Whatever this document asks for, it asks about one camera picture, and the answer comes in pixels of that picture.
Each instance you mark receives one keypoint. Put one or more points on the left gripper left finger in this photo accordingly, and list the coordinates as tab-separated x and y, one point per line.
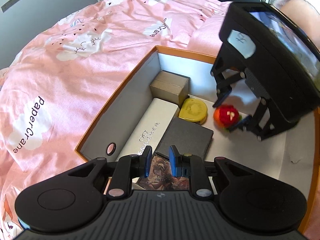
127	168

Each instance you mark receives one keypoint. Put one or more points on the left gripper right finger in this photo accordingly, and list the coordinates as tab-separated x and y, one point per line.
191	167

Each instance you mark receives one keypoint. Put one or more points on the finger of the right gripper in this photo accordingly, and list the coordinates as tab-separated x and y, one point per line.
251	123
223	85

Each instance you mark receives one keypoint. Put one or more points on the photo card box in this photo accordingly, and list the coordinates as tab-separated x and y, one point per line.
161	179

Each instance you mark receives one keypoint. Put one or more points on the red orange crochet fruit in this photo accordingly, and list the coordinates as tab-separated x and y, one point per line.
226	116

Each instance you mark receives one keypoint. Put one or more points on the dark grey box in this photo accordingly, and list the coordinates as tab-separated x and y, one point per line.
188	137

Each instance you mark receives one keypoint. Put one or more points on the yellow round case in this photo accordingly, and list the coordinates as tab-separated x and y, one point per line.
193	110

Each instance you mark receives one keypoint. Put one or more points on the cream glasses case box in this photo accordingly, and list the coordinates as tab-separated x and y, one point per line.
151	127

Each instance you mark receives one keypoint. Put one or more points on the olive brown small box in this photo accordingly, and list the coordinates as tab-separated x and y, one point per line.
170	87

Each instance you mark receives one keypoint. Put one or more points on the orange cardboard storage box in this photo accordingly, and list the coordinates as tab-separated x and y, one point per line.
132	117

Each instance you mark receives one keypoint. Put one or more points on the pink printed duvet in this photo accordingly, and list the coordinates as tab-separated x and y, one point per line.
61	79

